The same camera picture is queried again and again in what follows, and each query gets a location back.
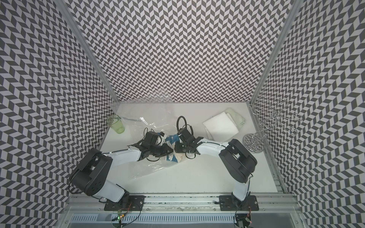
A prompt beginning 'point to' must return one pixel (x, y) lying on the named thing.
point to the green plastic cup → (115, 122)
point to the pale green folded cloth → (237, 120)
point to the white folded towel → (221, 128)
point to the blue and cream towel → (171, 140)
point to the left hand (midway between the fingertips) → (173, 152)
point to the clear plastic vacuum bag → (134, 118)
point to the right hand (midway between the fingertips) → (176, 151)
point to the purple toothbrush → (130, 118)
